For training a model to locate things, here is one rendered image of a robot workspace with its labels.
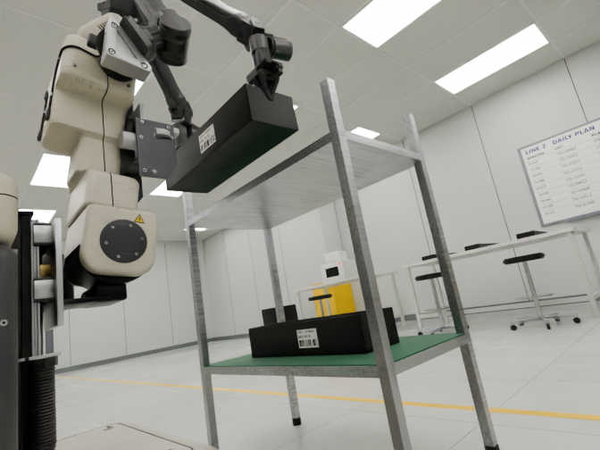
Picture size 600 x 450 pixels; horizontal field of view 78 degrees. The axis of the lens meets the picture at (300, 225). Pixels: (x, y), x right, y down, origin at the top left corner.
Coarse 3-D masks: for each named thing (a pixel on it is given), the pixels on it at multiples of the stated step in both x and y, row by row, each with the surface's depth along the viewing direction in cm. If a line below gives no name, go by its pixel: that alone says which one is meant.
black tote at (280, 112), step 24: (240, 96) 103; (264, 96) 105; (288, 96) 112; (216, 120) 113; (240, 120) 103; (264, 120) 103; (288, 120) 109; (192, 144) 124; (216, 144) 113; (240, 144) 113; (264, 144) 116; (192, 168) 125; (216, 168) 127; (240, 168) 132; (192, 192) 147
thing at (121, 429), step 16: (80, 432) 101; (96, 432) 98; (112, 432) 95; (128, 432) 92; (144, 432) 90; (160, 432) 88; (64, 448) 88; (80, 448) 85; (96, 448) 83; (112, 448) 81; (128, 448) 79; (144, 448) 77; (160, 448) 75; (176, 448) 73; (192, 448) 72; (208, 448) 71
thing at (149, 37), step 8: (128, 16) 84; (120, 24) 86; (128, 24) 84; (136, 24) 85; (128, 32) 86; (136, 32) 85; (144, 32) 88; (152, 32) 90; (136, 40) 86; (144, 40) 85; (152, 40) 89; (160, 40) 92; (144, 48) 86; (152, 48) 87; (160, 48) 93; (144, 56) 88; (152, 56) 91
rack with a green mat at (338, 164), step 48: (336, 96) 101; (336, 144) 98; (384, 144) 112; (240, 192) 130; (288, 192) 135; (336, 192) 145; (432, 192) 125; (192, 240) 157; (192, 288) 154; (384, 336) 87; (432, 336) 119; (288, 384) 171; (384, 384) 85; (480, 384) 111
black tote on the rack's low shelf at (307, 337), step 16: (304, 320) 148; (320, 320) 119; (336, 320) 114; (352, 320) 110; (256, 336) 144; (272, 336) 136; (288, 336) 130; (304, 336) 124; (320, 336) 119; (336, 336) 114; (352, 336) 109; (368, 336) 108; (256, 352) 143; (272, 352) 136; (288, 352) 130; (304, 352) 124; (320, 352) 119; (336, 352) 114; (352, 352) 109; (368, 352) 106
